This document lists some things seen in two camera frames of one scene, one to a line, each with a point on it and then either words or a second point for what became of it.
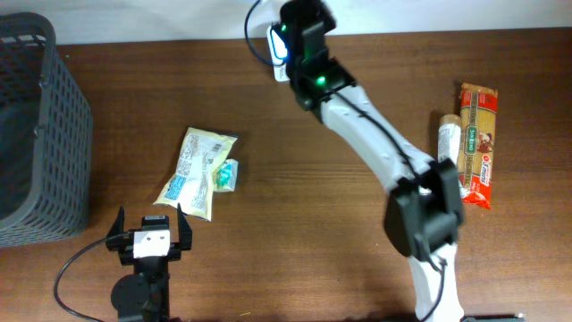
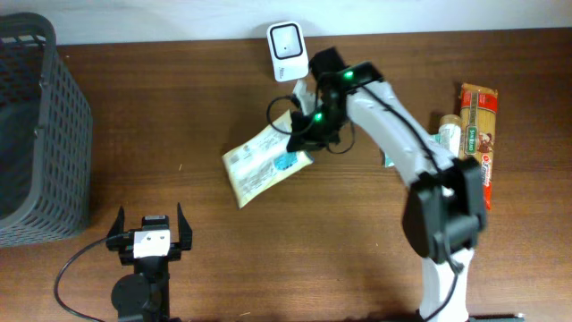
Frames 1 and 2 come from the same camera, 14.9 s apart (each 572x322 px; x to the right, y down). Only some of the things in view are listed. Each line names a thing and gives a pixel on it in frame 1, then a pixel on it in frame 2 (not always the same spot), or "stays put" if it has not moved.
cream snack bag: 193,184 to 262,162
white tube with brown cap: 449,137 stays put
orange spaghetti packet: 478,113 stays put
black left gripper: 116,241 stays put
